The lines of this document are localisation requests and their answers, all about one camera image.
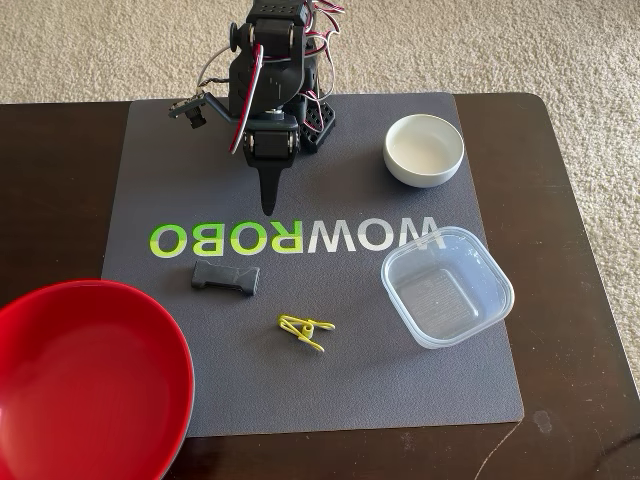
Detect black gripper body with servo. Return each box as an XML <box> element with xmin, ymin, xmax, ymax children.
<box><xmin>242</xmin><ymin>112</ymin><xmax>302</xmax><ymax>168</ymax></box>

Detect red and white ribbon cable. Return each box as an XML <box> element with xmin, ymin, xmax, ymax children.
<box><xmin>228</xmin><ymin>43</ymin><xmax>265</xmax><ymax>155</ymax></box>

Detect grey mat with WOWROBO print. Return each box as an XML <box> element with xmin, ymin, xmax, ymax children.
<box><xmin>101</xmin><ymin>92</ymin><xmax>525</xmax><ymax>439</ymax></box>

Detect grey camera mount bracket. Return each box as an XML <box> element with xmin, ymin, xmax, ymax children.
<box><xmin>202</xmin><ymin>94</ymin><xmax>246</xmax><ymax>126</ymax></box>

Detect red white servo wire bundle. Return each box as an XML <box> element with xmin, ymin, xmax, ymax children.
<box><xmin>304</xmin><ymin>0</ymin><xmax>346</xmax><ymax>101</ymax></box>

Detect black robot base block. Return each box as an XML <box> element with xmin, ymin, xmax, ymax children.
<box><xmin>298</xmin><ymin>94</ymin><xmax>338</xmax><ymax>155</ymax></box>

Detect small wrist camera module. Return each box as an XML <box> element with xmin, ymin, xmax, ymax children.
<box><xmin>168</xmin><ymin>93</ymin><xmax>214</xmax><ymax>130</ymax></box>

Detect small white ceramic bowl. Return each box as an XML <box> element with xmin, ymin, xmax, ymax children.
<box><xmin>383</xmin><ymin>113</ymin><xmax>465</xmax><ymax>189</ymax></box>

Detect thin grey camera cable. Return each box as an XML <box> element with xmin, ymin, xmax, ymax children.
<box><xmin>196</xmin><ymin>42</ymin><xmax>236</xmax><ymax>97</ymax></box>

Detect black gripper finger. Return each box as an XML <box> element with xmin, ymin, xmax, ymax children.
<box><xmin>255</xmin><ymin>163</ymin><xmax>284</xmax><ymax>217</ymax></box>

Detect clear square plastic container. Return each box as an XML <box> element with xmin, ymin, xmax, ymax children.
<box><xmin>380</xmin><ymin>225</ymin><xmax>516</xmax><ymax>351</ymax></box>

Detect yellow wire clip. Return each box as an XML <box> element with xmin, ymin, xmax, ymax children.
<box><xmin>277</xmin><ymin>313</ymin><xmax>336</xmax><ymax>353</ymax></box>

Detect large red bowl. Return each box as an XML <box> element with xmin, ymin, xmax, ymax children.
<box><xmin>0</xmin><ymin>278</ymin><xmax>195</xmax><ymax>480</ymax></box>

